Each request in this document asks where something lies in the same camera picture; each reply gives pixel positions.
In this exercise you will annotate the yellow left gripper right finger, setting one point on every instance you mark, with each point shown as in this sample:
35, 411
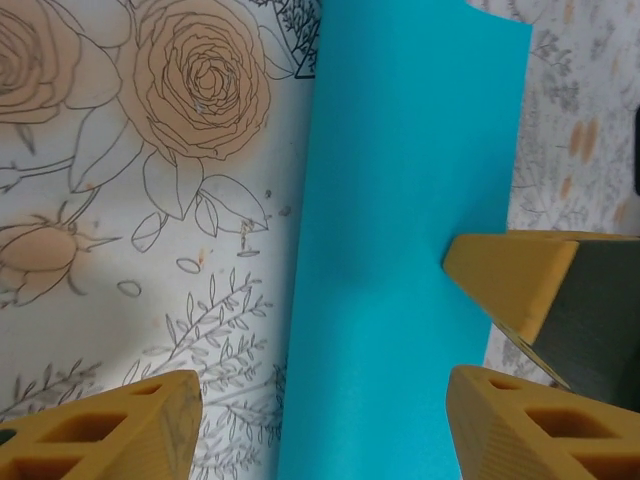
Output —
525, 440

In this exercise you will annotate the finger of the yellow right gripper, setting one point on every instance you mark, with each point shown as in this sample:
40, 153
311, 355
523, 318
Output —
550, 280

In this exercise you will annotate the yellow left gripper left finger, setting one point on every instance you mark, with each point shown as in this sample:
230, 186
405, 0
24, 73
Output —
100, 435

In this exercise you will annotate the teal cloth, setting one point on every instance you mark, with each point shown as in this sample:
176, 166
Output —
390, 200

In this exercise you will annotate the floral print tablecloth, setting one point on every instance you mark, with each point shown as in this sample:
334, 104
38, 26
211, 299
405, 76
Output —
100, 250

